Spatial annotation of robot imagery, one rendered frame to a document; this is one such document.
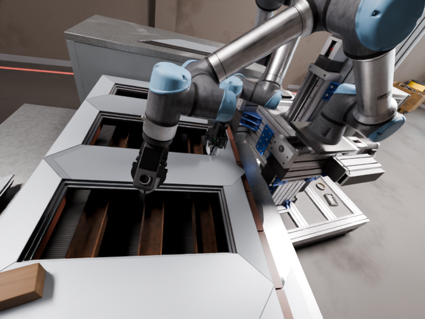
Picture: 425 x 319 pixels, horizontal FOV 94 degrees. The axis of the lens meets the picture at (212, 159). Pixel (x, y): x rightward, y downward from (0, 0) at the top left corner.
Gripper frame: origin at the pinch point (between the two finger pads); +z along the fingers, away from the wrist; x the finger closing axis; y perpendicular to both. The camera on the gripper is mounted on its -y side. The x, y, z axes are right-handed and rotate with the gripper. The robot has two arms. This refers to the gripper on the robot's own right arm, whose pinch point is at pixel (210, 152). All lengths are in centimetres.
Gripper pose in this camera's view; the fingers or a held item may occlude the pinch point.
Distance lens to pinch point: 92.6
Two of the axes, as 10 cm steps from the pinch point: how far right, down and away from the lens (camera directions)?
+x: 9.7, 0.8, 2.4
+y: 1.3, 6.9, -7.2
